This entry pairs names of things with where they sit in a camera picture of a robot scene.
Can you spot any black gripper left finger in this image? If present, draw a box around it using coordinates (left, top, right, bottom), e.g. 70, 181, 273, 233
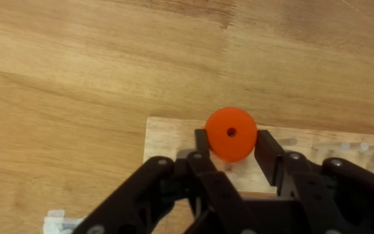
73, 129, 257, 234

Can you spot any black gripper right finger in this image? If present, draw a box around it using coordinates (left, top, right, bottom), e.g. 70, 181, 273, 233
253, 130, 374, 234

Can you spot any orange disc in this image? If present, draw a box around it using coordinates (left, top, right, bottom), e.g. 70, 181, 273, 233
205, 107, 257, 162

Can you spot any wooden peg board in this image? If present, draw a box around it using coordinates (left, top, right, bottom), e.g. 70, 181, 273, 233
143, 117, 374, 194

